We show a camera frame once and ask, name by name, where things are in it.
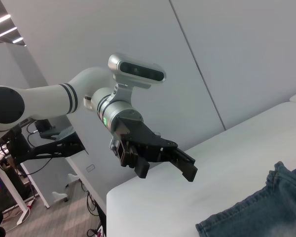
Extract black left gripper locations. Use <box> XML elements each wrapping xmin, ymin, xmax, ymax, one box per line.
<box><xmin>110</xmin><ymin>114</ymin><xmax>198</xmax><ymax>183</ymax></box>

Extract black floor cable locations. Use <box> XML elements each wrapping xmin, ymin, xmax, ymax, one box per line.
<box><xmin>85</xmin><ymin>191</ymin><xmax>101</xmax><ymax>216</ymax></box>
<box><xmin>86</xmin><ymin>214</ymin><xmax>107</xmax><ymax>237</ymax></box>

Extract white partition foot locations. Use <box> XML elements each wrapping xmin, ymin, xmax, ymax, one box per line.
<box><xmin>65</xmin><ymin>173</ymin><xmax>81</xmax><ymax>190</ymax></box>
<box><xmin>51</xmin><ymin>191</ymin><xmax>69</xmax><ymax>203</ymax></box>

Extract blue denim shorts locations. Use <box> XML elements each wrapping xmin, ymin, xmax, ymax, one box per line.
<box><xmin>195</xmin><ymin>160</ymin><xmax>296</xmax><ymax>237</ymax></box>

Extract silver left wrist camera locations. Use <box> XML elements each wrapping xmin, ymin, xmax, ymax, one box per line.
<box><xmin>108</xmin><ymin>52</ymin><xmax>166</xmax><ymax>103</ymax></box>

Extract black computer with coloured lights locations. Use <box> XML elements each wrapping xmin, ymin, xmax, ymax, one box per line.
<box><xmin>0</xmin><ymin>170</ymin><xmax>21</xmax><ymax>211</ymax></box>

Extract white desk frame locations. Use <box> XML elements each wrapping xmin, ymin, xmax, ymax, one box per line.
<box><xmin>0</xmin><ymin>158</ymin><xmax>34</xmax><ymax>218</ymax></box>

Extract long ceiling light strip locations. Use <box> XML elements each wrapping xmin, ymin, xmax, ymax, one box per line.
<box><xmin>0</xmin><ymin>27</ymin><xmax>17</xmax><ymax>41</ymax></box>
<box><xmin>0</xmin><ymin>14</ymin><xmax>11</xmax><ymax>27</ymax></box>

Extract grey black device box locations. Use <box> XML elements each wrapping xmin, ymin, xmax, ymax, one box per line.
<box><xmin>35</xmin><ymin>119</ymin><xmax>75</xmax><ymax>140</ymax></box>

